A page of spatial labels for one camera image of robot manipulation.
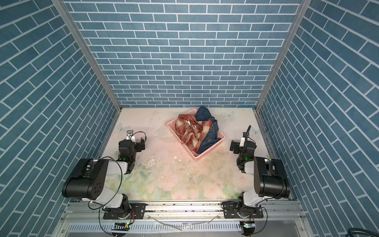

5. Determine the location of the pink plastic basket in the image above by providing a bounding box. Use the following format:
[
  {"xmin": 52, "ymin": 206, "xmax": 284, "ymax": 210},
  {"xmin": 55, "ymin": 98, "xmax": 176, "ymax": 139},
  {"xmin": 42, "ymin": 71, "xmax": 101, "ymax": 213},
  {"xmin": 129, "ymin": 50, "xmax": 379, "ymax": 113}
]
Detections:
[{"xmin": 167, "ymin": 109, "xmax": 225, "ymax": 161}]

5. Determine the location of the red plaid skirt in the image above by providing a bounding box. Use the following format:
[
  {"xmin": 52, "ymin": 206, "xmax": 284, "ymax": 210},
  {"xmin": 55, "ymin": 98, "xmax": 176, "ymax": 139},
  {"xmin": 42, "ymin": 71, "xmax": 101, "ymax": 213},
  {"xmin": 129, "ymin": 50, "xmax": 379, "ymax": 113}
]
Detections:
[{"xmin": 175, "ymin": 114, "xmax": 211, "ymax": 153}]

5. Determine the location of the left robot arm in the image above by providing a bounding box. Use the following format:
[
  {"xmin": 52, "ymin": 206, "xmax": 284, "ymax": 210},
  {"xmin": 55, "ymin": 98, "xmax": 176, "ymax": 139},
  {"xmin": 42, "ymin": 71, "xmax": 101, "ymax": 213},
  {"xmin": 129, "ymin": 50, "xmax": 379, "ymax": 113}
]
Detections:
[{"xmin": 62, "ymin": 134, "xmax": 146, "ymax": 219}]

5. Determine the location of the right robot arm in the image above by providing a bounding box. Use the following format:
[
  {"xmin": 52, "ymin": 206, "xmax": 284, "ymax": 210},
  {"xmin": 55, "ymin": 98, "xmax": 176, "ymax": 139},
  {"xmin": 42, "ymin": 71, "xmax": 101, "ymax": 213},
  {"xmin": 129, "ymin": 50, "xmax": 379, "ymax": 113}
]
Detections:
[{"xmin": 230, "ymin": 140, "xmax": 290, "ymax": 218}]

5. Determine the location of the blue denim skirt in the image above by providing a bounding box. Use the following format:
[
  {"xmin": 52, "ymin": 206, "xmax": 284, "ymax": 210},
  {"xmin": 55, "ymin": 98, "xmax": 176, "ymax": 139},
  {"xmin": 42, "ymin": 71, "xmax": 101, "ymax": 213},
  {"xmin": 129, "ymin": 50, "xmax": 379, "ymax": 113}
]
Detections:
[{"xmin": 195, "ymin": 106, "xmax": 220, "ymax": 154}]

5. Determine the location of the right green circuit board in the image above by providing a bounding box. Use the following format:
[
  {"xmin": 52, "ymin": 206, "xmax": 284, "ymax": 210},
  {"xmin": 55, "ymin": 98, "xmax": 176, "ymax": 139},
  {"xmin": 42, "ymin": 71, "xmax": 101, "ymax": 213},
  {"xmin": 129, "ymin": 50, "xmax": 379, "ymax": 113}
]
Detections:
[{"xmin": 240, "ymin": 221, "xmax": 256, "ymax": 237}]

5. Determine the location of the green circuit board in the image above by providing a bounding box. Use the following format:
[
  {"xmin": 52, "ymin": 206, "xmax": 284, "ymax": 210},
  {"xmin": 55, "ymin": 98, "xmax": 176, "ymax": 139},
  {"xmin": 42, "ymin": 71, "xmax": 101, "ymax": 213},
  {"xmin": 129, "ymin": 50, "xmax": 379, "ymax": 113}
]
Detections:
[
  {"xmin": 240, "ymin": 221, "xmax": 256, "ymax": 237},
  {"xmin": 111, "ymin": 222, "xmax": 131, "ymax": 233}
]

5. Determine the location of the left green circuit board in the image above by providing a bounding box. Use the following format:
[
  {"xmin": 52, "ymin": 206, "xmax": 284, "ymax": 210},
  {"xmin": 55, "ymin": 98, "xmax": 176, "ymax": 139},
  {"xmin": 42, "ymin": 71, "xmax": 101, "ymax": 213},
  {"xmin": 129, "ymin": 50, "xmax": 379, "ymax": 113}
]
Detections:
[{"xmin": 111, "ymin": 222, "xmax": 131, "ymax": 233}]

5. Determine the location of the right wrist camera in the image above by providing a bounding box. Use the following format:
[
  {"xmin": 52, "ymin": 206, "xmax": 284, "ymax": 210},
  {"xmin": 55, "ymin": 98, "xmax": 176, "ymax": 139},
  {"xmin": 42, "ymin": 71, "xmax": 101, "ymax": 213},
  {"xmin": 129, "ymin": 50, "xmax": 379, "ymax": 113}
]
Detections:
[{"xmin": 239, "ymin": 132, "xmax": 246, "ymax": 147}]

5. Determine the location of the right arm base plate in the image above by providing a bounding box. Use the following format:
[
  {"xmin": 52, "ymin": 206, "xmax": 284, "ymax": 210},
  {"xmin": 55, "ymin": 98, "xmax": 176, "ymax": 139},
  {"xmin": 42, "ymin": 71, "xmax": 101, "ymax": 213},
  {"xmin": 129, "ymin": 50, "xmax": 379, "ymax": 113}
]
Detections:
[{"xmin": 221, "ymin": 201, "xmax": 264, "ymax": 219}]

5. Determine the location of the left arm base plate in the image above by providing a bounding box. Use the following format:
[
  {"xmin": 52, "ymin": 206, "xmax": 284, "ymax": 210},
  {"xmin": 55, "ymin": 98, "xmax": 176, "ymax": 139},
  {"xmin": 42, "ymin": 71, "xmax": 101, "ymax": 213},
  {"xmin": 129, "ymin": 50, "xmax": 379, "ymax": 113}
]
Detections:
[{"xmin": 103, "ymin": 203, "xmax": 147, "ymax": 220}]

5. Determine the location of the aluminium mounting rail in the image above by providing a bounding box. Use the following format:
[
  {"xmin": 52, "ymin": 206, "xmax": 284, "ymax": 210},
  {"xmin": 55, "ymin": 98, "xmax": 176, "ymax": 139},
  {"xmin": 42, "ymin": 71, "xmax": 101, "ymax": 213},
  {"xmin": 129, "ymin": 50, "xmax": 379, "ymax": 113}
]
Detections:
[{"xmin": 59, "ymin": 199, "xmax": 309, "ymax": 223}]

